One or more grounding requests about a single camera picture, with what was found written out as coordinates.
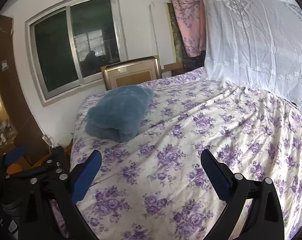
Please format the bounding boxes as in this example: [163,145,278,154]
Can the green patterned panel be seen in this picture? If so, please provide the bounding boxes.
[165,2,184,63]

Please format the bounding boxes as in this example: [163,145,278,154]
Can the purple floral bed quilt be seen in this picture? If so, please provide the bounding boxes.
[51,66,302,240]

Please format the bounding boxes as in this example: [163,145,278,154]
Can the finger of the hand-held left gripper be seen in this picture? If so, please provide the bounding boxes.
[28,147,71,178]
[0,146,25,173]

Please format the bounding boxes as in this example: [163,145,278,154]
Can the white lace cover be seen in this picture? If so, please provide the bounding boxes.
[200,0,302,117]

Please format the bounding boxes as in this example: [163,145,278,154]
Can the brown wooden wardrobe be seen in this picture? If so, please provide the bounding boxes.
[0,15,50,165]

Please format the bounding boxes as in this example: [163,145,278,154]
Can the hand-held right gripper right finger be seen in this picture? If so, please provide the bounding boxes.
[200,149,284,240]

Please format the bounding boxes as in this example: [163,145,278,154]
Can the blue fleece jacket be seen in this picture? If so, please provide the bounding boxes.
[85,85,154,143]

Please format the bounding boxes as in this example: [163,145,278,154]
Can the gold picture frame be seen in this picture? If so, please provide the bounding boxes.
[100,55,163,90]

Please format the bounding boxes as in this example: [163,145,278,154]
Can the pink floral cloth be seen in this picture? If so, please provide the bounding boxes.
[170,0,207,58]

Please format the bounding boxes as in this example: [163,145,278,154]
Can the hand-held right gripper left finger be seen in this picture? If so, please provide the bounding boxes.
[18,150,103,240]

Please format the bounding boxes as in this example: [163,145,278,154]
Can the wooden board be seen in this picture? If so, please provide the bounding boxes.
[163,62,184,77]

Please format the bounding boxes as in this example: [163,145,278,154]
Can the sliding glass window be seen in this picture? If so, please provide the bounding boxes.
[24,0,129,108]

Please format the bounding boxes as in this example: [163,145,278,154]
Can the white wall pipe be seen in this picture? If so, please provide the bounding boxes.
[149,2,159,55]

